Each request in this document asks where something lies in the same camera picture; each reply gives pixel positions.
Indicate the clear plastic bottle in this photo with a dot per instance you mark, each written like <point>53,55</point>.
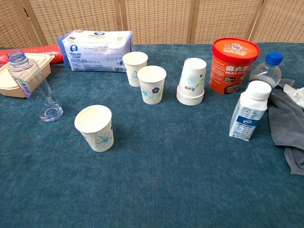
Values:
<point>35,78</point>

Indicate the white capped milk bottle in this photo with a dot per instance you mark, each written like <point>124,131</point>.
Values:
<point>247,118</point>

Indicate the round bottle with blue cap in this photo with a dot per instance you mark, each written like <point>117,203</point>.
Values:
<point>268,71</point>

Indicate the floral paper cup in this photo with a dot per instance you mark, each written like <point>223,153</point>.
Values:
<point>99,135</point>
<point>133,64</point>
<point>152,90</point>

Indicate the stack of upturned paper cups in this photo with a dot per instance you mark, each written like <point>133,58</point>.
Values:
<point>192,78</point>

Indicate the teal table cloth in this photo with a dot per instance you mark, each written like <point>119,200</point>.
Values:
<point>166,178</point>

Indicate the white blue tissue pack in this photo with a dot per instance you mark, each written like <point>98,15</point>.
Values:
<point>95,54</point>

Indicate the orange instant noodle tub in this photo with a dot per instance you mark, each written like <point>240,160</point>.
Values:
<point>228,69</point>

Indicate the rattan folding screen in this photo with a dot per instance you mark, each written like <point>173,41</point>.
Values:
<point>154,21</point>

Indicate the red bubble wrap roll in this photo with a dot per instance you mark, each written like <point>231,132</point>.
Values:
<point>51,53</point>

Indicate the grey towel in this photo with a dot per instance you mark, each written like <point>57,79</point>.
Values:
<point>285,118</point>

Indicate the white snack bag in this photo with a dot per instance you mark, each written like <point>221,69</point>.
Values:
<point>297,95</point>

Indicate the beige lidded lunch box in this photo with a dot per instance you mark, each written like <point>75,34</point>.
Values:
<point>3,88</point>

